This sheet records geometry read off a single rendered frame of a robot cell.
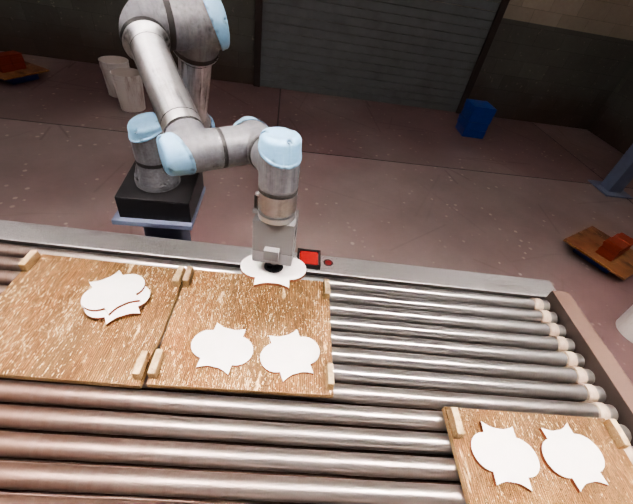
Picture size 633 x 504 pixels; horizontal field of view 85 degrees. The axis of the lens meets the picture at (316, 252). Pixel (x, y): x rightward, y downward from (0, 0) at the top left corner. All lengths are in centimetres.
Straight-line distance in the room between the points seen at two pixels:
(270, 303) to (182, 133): 50
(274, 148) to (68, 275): 73
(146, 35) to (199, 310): 62
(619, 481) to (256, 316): 88
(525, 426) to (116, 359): 94
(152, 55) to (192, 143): 23
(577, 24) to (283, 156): 614
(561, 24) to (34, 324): 638
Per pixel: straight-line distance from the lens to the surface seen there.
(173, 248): 117
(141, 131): 125
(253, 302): 97
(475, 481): 90
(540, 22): 630
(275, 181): 63
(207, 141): 68
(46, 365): 97
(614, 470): 110
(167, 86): 77
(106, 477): 84
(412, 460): 87
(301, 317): 95
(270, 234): 70
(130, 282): 103
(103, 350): 95
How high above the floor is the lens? 169
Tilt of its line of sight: 42 degrees down
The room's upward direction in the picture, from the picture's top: 11 degrees clockwise
